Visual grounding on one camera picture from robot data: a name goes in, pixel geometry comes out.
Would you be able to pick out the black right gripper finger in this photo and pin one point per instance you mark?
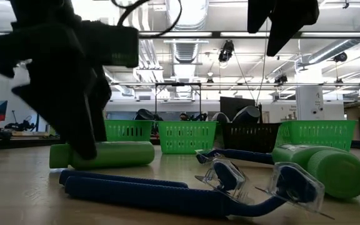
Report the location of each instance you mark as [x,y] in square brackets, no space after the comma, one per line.
[259,14]
[289,15]

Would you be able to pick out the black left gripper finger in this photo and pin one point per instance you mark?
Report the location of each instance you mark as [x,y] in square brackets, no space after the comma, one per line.
[100,93]
[70,109]

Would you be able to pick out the green travel bottle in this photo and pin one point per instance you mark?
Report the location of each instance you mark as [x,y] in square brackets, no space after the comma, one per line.
[120,154]
[339,173]

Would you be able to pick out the blue disposable razor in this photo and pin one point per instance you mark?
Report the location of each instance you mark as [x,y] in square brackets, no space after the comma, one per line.
[142,195]
[105,177]
[245,154]

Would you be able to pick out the black background robot arm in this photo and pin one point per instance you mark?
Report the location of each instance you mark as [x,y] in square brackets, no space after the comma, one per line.
[20,126]

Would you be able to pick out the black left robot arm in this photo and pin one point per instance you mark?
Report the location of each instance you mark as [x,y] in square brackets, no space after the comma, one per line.
[39,12]

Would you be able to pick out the green plastic basket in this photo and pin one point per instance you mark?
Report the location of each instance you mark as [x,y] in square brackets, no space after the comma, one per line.
[128,131]
[317,132]
[186,137]

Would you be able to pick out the black ceiling spotlight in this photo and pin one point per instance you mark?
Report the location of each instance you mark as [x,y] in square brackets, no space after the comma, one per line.
[341,57]
[280,79]

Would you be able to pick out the black metal rack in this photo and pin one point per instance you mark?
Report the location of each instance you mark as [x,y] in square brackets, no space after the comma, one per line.
[178,84]

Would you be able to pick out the person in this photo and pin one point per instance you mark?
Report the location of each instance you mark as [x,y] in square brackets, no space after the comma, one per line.
[183,117]

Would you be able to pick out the black monitor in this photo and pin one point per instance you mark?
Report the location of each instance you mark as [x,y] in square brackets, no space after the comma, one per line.
[233,104]

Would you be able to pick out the black plastic basket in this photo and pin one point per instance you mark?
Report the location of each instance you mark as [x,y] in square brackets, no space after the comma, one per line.
[248,137]

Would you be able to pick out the black overhead camera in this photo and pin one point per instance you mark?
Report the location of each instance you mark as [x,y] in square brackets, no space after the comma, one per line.
[227,50]

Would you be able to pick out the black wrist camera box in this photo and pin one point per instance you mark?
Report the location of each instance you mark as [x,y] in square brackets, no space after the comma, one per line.
[114,43]

